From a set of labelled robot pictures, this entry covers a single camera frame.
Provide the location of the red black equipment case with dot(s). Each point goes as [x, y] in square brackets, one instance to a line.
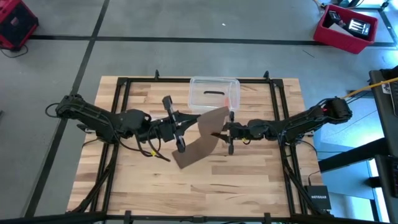
[15, 28]

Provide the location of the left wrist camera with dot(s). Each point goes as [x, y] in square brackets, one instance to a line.
[167, 101]

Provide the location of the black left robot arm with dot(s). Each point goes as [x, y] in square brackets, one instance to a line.
[93, 116]

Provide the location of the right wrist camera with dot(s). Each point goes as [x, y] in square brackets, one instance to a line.
[231, 116]

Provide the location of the black desk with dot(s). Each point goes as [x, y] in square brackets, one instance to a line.
[384, 130]

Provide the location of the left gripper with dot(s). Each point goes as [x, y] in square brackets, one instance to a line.
[172, 130]

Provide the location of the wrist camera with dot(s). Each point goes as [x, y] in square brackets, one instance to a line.
[167, 101]
[231, 116]

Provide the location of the brown elastic bandage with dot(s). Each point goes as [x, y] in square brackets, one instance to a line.
[202, 146]

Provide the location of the black network switch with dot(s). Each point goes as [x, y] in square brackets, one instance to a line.
[317, 197]

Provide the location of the red plastic crate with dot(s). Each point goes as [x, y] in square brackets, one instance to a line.
[339, 42]

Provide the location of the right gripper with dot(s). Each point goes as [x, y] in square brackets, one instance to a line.
[239, 131]

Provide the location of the black silver device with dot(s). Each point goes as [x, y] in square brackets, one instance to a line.
[357, 28]

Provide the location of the small black device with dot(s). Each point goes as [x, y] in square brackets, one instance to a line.
[334, 16]

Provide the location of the black metal table frame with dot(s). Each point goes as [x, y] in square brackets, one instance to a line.
[143, 80]

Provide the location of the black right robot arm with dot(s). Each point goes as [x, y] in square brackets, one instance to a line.
[298, 123]

